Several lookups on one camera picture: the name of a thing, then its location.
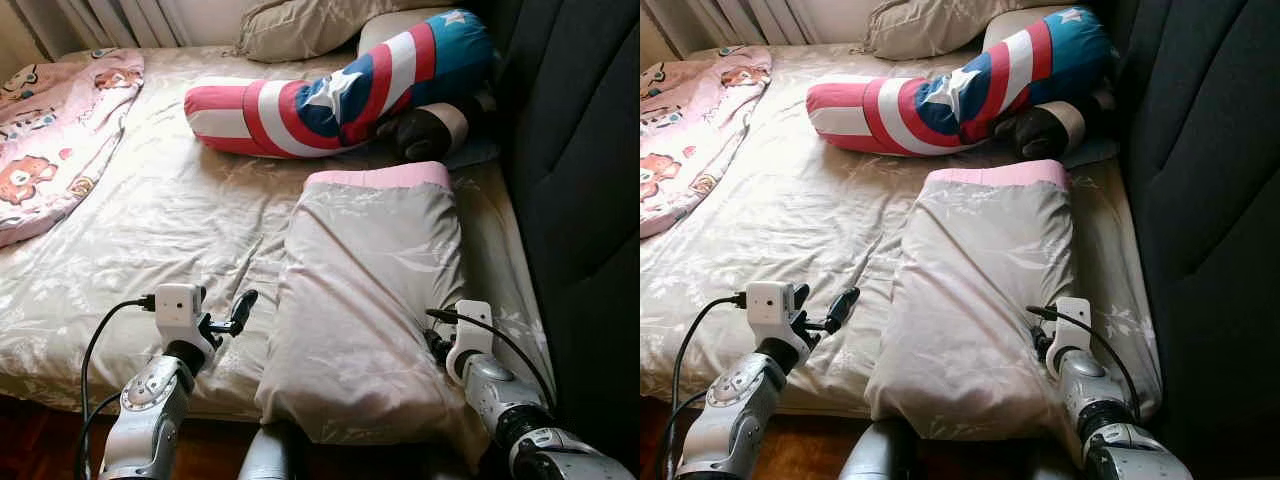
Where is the beige floral pillow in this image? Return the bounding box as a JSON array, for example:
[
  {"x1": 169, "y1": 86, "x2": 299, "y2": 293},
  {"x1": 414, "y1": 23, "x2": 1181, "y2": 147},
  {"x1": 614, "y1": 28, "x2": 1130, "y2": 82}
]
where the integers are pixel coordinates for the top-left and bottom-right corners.
[
  {"x1": 862, "y1": 0, "x2": 1076, "y2": 61},
  {"x1": 233, "y1": 0, "x2": 456, "y2": 64}
]

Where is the red white blue star bolster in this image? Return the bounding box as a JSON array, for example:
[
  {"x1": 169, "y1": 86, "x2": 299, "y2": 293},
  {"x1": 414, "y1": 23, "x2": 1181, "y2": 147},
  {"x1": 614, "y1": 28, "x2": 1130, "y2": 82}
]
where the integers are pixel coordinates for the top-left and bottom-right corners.
[
  {"x1": 184, "y1": 8, "x2": 497, "y2": 159},
  {"x1": 806, "y1": 5, "x2": 1119, "y2": 156}
]

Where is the dark brown plush toy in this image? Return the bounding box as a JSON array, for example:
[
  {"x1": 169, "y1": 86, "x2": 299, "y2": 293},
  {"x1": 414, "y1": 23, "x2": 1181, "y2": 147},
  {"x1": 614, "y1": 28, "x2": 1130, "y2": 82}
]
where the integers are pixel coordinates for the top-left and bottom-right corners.
[
  {"x1": 995, "y1": 98, "x2": 1119, "y2": 161},
  {"x1": 378, "y1": 98, "x2": 499, "y2": 163}
]

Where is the pink cartoon bear blanket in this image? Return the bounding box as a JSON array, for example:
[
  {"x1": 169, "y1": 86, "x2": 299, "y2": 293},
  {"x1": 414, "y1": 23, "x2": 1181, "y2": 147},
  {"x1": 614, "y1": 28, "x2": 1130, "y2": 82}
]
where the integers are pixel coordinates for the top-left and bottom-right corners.
[
  {"x1": 640, "y1": 45, "x2": 773, "y2": 239},
  {"x1": 0, "y1": 50, "x2": 146, "y2": 249}
]

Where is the grey floral pillow pink end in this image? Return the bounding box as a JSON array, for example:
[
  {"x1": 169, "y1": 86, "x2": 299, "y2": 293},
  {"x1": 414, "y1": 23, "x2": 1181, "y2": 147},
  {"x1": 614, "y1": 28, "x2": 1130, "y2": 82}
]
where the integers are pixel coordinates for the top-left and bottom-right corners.
[
  {"x1": 255, "y1": 160, "x2": 493, "y2": 471},
  {"x1": 865, "y1": 158, "x2": 1101, "y2": 466}
]

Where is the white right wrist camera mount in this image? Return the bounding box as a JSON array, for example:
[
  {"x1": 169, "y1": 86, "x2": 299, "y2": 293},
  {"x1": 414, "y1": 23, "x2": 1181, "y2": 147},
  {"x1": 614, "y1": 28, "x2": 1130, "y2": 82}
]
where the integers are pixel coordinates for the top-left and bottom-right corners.
[
  {"x1": 1046, "y1": 296, "x2": 1093, "y2": 379},
  {"x1": 446, "y1": 299, "x2": 495, "y2": 387}
]

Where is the plain white pillow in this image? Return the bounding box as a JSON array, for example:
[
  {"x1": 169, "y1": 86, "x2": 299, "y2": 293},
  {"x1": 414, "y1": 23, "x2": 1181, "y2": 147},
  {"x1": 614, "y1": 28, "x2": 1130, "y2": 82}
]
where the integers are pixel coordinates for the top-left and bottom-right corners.
[
  {"x1": 982, "y1": 5, "x2": 1076, "y2": 53},
  {"x1": 357, "y1": 8, "x2": 453, "y2": 59}
]

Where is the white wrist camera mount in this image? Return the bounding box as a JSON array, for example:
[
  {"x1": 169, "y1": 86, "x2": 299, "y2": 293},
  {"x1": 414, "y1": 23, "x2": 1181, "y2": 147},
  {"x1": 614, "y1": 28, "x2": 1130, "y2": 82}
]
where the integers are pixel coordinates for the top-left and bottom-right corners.
[
  {"x1": 1046, "y1": 296, "x2": 1093, "y2": 379},
  {"x1": 446, "y1": 299, "x2": 495, "y2": 387},
  {"x1": 745, "y1": 281, "x2": 798, "y2": 351},
  {"x1": 153, "y1": 283, "x2": 207, "y2": 353}
]

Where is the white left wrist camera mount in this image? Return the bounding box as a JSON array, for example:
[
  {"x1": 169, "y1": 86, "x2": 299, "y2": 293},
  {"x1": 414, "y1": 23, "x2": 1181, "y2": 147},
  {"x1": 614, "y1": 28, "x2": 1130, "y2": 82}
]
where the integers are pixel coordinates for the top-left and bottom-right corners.
[
  {"x1": 153, "y1": 283, "x2": 207, "y2": 353},
  {"x1": 745, "y1": 281, "x2": 798, "y2": 351}
]

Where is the grey curtain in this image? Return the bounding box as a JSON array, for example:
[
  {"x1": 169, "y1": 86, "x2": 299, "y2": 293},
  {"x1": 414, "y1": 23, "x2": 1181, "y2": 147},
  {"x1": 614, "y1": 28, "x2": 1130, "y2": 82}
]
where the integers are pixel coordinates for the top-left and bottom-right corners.
[
  {"x1": 650, "y1": 0, "x2": 831, "y2": 51},
  {"x1": 10, "y1": 0, "x2": 196, "y2": 56}
]

